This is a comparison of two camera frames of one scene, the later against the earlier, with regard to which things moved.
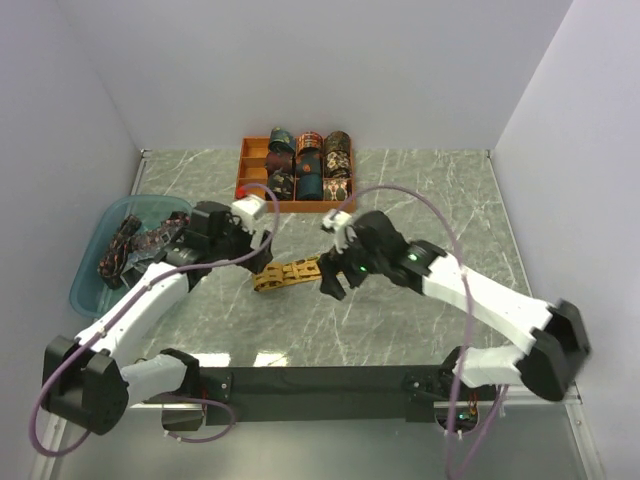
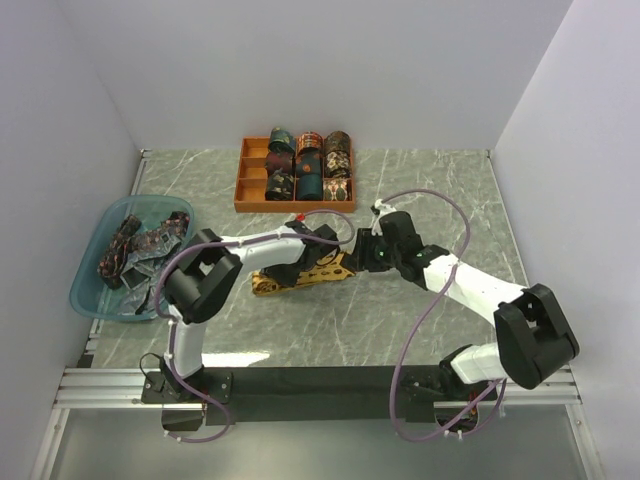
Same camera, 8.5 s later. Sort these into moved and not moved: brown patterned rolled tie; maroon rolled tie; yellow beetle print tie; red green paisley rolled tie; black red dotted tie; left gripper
Moved: left gripper; yellow beetle print tie
Not moved: brown patterned rolled tie; black red dotted tie; maroon rolled tie; red green paisley rolled tie
